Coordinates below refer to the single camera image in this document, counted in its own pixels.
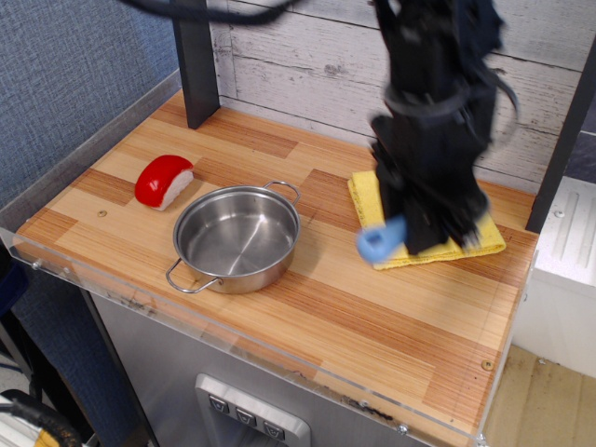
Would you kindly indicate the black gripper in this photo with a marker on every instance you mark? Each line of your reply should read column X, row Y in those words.
column 425, row 152

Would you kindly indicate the blue handled grey spoon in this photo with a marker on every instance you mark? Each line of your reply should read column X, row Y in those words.
column 377, row 244

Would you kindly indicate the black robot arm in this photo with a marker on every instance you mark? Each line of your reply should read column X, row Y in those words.
column 440, row 99

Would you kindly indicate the stainless steel pot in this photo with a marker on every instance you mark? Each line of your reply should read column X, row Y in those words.
column 237, row 239

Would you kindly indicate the folded yellow cloth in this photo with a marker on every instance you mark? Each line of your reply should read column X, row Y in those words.
column 364, row 191

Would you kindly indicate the white grooved block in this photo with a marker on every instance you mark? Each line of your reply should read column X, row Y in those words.
column 566, row 245

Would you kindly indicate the silver dispenser button panel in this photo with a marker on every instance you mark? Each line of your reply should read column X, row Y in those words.
column 236, row 418

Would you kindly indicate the clear acrylic table guard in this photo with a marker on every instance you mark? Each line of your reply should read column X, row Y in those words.
column 406, row 356

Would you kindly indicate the dark grey right post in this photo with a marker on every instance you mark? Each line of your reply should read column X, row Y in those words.
column 564, row 147

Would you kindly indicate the dark grey post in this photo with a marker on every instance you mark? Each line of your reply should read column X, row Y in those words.
column 197, row 70
column 564, row 147

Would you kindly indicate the dark grey left post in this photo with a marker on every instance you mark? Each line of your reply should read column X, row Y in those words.
column 197, row 70

